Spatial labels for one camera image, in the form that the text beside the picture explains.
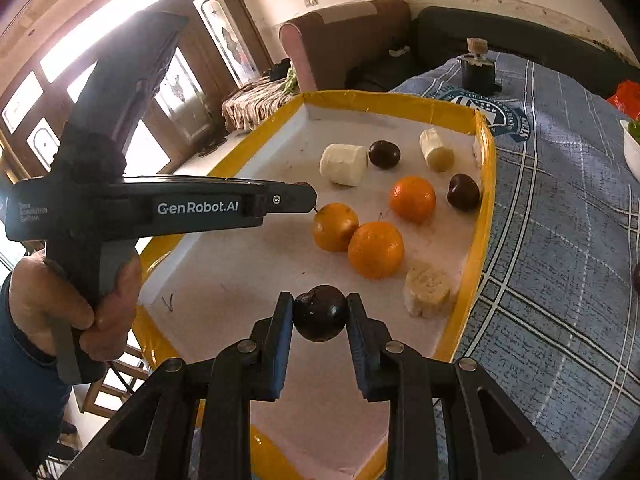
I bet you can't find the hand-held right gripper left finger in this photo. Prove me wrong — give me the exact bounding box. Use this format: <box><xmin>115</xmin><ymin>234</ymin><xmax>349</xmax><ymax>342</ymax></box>
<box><xmin>60</xmin><ymin>291</ymin><xmax>296</xmax><ymax>480</ymax></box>

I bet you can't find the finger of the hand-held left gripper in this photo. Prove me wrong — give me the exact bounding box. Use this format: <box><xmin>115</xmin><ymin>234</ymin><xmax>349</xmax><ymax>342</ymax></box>
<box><xmin>262</xmin><ymin>181</ymin><xmax>317</xmax><ymax>217</ymax></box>

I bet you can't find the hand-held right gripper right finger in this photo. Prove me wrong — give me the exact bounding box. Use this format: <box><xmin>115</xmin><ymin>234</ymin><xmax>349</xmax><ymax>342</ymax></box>
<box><xmin>346</xmin><ymin>292</ymin><xmax>576</xmax><ymax>480</ymax></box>

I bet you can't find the dark plum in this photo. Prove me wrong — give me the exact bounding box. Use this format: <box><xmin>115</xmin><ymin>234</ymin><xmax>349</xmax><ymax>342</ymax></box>
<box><xmin>368</xmin><ymin>140</ymin><xmax>402</xmax><ymax>170</ymax></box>
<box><xmin>446</xmin><ymin>173</ymin><xmax>482</xmax><ymax>212</ymax></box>
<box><xmin>292</xmin><ymin>285</ymin><xmax>349</xmax><ymax>343</ymax></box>

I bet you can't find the orange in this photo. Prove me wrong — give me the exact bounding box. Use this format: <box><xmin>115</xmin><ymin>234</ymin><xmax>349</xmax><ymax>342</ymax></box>
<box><xmin>347</xmin><ymin>221</ymin><xmax>405</xmax><ymax>281</ymax></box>
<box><xmin>389</xmin><ymin>175</ymin><xmax>437</xmax><ymax>225</ymax></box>
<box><xmin>312</xmin><ymin>202</ymin><xmax>360</xmax><ymax>253</ymax></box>

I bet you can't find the peeled banana piece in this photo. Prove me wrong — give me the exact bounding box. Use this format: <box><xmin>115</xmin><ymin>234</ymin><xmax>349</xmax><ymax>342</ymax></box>
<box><xmin>404</xmin><ymin>259</ymin><xmax>461</xmax><ymax>319</ymax></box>
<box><xmin>319</xmin><ymin>143</ymin><xmax>369</xmax><ymax>187</ymax></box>
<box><xmin>419</xmin><ymin>128</ymin><xmax>456</xmax><ymax>172</ymax></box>

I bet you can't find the white tray with yellow rim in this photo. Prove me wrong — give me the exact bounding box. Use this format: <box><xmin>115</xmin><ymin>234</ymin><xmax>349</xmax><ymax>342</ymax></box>
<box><xmin>132</xmin><ymin>89</ymin><xmax>497</xmax><ymax>480</ymax></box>

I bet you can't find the person's left forearm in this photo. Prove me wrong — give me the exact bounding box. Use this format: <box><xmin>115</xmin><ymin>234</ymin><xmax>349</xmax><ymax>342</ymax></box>
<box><xmin>0</xmin><ymin>272</ymin><xmax>76</xmax><ymax>461</ymax></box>

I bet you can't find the person's left hand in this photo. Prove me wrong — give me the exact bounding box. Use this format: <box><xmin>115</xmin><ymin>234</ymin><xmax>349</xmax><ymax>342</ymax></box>
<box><xmin>10</xmin><ymin>251</ymin><xmax>144</xmax><ymax>362</ymax></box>

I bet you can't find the patterned blanket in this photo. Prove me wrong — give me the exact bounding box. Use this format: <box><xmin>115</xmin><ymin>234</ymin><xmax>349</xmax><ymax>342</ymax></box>
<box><xmin>221</xmin><ymin>77</ymin><xmax>301</xmax><ymax>133</ymax></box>

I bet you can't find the brown armchair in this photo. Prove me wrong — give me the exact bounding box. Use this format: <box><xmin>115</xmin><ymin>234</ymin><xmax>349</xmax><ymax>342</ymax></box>
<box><xmin>278</xmin><ymin>0</ymin><xmax>413</xmax><ymax>93</ymax></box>

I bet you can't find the brown glazed door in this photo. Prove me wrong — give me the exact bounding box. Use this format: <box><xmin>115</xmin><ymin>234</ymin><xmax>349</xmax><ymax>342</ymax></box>
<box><xmin>0</xmin><ymin>0</ymin><xmax>271</xmax><ymax>281</ymax></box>

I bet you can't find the wooden stool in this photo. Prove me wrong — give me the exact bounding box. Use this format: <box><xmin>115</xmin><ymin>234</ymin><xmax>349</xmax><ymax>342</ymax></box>
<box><xmin>80</xmin><ymin>332</ymin><xmax>151</xmax><ymax>420</ymax></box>

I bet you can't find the blue plaid tablecloth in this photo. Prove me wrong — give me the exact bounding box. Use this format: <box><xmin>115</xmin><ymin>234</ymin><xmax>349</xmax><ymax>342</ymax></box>
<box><xmin>390</xmin><ymin>50</ymin><xmax>640</xmax><ymax>480</ymax></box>

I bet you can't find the black bottle with cork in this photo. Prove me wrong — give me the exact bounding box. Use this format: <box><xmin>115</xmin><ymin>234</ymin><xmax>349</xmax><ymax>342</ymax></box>
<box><xmin>459</xmin><ymin>37</ymin><xmax>502</xmax><ymax>93</ymax></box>

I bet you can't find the black sofa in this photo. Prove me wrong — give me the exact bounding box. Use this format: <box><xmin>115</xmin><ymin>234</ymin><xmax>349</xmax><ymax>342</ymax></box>
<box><xmin>345</xmin><ymin>6</ymin><xmax>640</xmax><ymax>101</ymax></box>

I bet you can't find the white bowl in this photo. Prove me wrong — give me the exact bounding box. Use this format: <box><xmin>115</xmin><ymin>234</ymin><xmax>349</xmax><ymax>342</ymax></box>
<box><xmin>620</xmin><ymin>119</ymin><xmax>640</xmax><ymax>183</ymax></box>

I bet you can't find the red plastic bag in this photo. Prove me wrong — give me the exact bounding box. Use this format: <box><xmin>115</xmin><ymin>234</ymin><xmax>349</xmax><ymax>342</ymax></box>
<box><xmin>606</xmin><ymin>80</ymin><xmax>640</xmax><ymax>121</ymax></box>

